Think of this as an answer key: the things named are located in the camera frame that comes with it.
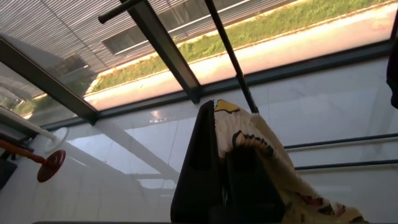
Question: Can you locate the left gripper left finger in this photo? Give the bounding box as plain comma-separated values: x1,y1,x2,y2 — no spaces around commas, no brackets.
170,100,223,223

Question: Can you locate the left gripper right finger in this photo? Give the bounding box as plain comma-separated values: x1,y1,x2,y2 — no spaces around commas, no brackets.
224,146,286,223

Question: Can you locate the cream printed garment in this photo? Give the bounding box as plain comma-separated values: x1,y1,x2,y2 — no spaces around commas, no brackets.
213,99,368,224

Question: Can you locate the black clothes rack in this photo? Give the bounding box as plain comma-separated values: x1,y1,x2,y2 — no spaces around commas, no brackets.
98,0,398,171

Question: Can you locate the window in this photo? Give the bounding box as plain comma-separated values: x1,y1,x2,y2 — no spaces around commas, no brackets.
0,0,398,131

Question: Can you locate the white round-footed stand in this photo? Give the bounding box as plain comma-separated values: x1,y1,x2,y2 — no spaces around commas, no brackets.
0,105,70,154

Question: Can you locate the red round-footed stand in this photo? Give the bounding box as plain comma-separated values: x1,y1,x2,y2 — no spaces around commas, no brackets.
0,138,67,183

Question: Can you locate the black garment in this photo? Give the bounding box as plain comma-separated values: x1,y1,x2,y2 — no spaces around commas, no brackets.
386,39,398,110

